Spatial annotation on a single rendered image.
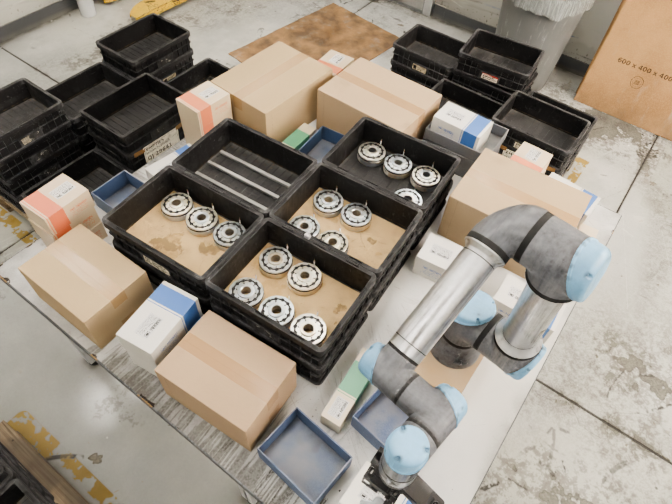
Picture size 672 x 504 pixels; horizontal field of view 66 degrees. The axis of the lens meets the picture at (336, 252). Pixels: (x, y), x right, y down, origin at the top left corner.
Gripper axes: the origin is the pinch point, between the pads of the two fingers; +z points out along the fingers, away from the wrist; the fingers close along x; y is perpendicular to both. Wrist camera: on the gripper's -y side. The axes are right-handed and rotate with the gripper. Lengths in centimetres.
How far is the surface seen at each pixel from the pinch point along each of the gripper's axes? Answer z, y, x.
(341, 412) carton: 12.1, 23.0, -13.0
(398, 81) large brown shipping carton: -2, 83, -134
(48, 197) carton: -5, 132, -7
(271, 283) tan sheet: 5, 62, -30
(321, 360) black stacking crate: 1.0, 33.7, -17.6
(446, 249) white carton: 9, 27, -78
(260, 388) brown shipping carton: 1.9, 41.6, -2.1
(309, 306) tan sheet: 5, 48, -31
